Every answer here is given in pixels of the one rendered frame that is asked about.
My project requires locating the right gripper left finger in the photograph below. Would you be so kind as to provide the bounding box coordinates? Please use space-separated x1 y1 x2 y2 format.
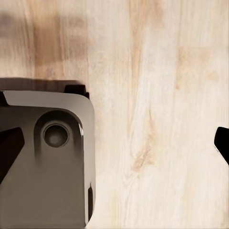
0 127 25 184

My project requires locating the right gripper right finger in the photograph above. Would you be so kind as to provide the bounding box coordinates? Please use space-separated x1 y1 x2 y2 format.
214 127 229 164

